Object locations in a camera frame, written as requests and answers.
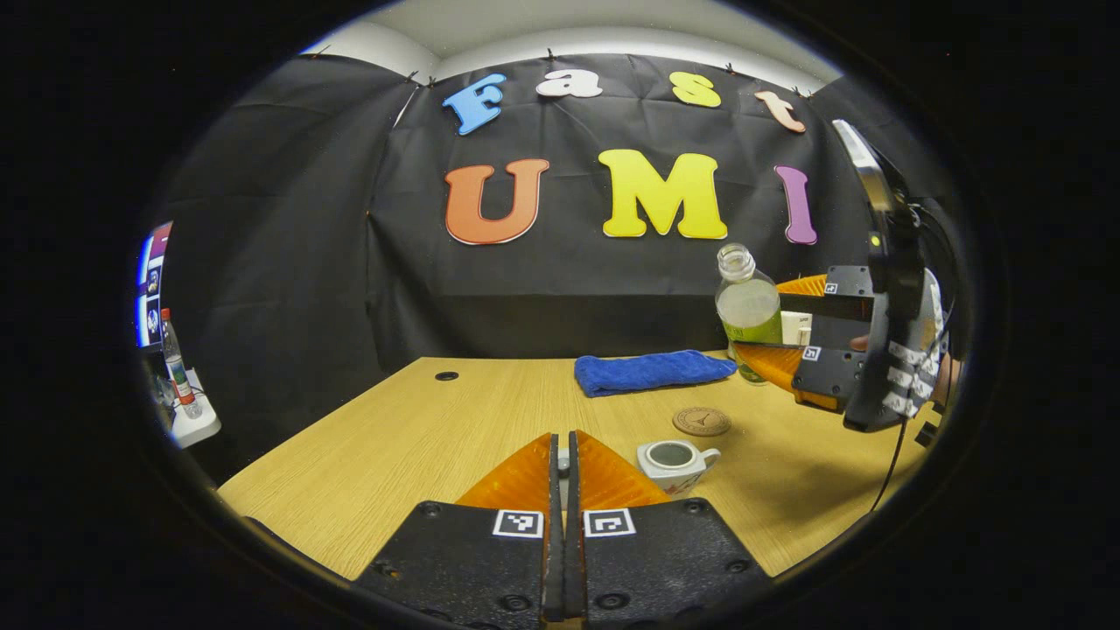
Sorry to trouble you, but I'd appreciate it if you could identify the black backdrop cloth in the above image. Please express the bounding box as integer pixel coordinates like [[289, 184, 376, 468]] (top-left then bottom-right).
[[162, 52, 972, 482]]

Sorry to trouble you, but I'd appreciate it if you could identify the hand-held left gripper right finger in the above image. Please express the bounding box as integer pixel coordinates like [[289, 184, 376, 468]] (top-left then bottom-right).
[[567, 430, 775, 630]]

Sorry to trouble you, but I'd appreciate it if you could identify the clear green-label water bottle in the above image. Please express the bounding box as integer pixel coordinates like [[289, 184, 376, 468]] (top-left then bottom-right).
[[716, 243, 784, 386]]

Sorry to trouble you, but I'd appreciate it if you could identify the computer monitor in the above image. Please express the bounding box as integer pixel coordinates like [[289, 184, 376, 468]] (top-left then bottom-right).
[[136, 221, 174, 349]]

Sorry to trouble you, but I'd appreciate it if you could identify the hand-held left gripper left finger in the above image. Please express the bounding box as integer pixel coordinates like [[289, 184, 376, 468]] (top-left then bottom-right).
[[350, 431, 566, 630]]

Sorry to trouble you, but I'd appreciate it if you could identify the blue towel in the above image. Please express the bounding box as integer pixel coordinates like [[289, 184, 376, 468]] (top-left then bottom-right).
[[574, 350, 738, 398]]

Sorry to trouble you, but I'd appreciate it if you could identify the white power strip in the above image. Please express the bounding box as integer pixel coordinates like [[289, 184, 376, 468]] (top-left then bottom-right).
[[169, 367, 222, 450]]

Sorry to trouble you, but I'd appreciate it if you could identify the round brown coaster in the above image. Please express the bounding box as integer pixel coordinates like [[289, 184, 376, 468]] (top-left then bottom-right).
[[672, 407, 732, 438]]

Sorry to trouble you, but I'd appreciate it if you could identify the red-label plastic bottle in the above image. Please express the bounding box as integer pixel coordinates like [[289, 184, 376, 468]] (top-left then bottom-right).
[[160, 308, 203, 419]]

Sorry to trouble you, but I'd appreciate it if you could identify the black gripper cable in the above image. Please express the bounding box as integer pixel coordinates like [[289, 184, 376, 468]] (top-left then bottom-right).
[[870, 416, 913, 514]]

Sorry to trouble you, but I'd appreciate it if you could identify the white ceramic teacup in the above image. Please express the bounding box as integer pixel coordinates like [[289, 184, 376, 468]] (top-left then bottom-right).
[[636, 439, 722, 497]]

